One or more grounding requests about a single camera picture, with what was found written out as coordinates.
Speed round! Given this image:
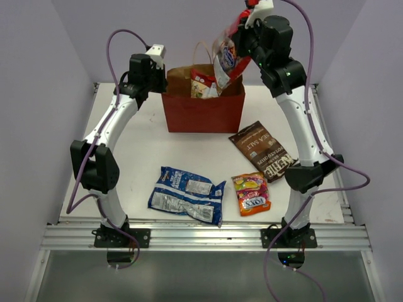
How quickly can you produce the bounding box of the blue white snack bag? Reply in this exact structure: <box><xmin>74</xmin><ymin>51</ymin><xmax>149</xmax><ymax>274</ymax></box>
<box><xmin>148</xmin><ymin>166</ymin><xmax>226</xmax><ymax>228</ymax></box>

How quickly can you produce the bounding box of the red paper bag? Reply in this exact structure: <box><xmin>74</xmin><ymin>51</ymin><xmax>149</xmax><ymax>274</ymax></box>
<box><xmin>161</xmin><ymin>48</ymin><xmax>246</xmax><ymax>133</ymax></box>

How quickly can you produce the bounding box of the red assorted candy bag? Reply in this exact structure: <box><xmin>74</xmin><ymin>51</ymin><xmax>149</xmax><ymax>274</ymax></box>
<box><xmin>212</xmin><ymin>9</ymin><xmax>251</xmax><ymax>95</ymax></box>

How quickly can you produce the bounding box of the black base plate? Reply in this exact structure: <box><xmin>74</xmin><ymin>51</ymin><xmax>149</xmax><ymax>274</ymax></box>
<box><xmin>260</xmin><ymin>224</ymin><xmax>318</xmax><ymax>249</ymax></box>
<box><xmin>91</xmin><ymin>223</ymin><xmax>151</xmax><ymax>248</ymax></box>

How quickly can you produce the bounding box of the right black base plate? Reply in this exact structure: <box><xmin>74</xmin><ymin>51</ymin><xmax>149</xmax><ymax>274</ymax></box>
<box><xmin>260</xmin><ymin>224</ymin><xmax>318</xmax><ymax>249</ymax></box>

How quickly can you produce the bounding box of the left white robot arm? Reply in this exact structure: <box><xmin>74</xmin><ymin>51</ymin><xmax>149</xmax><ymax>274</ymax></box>
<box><xmin>70</xmin><ymin>45</ymin><xmax>167</xmax><ymax>247</ymax></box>

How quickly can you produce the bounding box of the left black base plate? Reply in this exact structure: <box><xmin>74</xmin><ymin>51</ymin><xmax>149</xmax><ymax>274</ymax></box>
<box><xmin>91</xmin><ymin>223</ymin><xmax>151</xmax><ymax>248</ymax></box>

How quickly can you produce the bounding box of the orange Fox's candy bag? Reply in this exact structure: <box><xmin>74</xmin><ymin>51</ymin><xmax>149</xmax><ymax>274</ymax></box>
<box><xmin>232</xmin><ymin>172</ymin><xmax>271</xmax><ymax>216</ymax></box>

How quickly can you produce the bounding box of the aluminium front rail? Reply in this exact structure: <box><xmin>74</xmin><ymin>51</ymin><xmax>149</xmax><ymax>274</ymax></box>
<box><xmin>40</xmin><ymin>220</ymin><xmax>372</xmax><ymax>252</ymax></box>

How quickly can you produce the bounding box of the brown kettle chips bag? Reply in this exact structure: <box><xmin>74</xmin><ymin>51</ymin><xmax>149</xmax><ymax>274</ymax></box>
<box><xmin>229</xmin><ymin>121</ymin><xmax>297</xmax><ymax>183</ymax></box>

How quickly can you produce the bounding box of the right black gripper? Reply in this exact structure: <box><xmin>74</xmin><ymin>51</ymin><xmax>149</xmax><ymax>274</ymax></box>
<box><xmin>232</xmin><ymin>14</ymin><xmax>269</xmax><ymax>69</ymax></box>

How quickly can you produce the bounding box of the red white chips bag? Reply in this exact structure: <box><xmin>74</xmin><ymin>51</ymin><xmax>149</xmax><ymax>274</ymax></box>
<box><xmin>190</xmin><ymin>69</ymin><xmax>219</xmax><ymax>99</ymax></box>

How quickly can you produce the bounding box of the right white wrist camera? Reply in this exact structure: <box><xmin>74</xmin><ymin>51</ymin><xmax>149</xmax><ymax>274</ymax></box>
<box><xmin>245</xmin><ymin>0</ymin><xmax>274</xmax><ymax>29</ymax></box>

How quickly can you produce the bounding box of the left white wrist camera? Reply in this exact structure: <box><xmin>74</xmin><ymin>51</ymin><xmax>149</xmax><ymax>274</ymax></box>
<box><xmin>145</xmin><ymin>44</ymin><xmax>166</xmax><ymax>69</ymax></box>

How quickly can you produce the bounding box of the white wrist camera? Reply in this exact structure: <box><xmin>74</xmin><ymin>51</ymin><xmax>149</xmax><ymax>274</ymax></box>
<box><xmin>245</xmin><ymin>0</ymin><xmax>274</xmax><ymax>29</ymax></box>
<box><xmin>145</xmin><ymin>44</ymin><xmax>166</xmax><ymax>69</ymax></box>

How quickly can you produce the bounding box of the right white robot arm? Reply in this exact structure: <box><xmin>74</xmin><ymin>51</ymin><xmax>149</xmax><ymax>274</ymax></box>
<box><xmin>233</xmin><ymin>16</ymin><xmax>344</xmax><ymax>247</ymax></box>

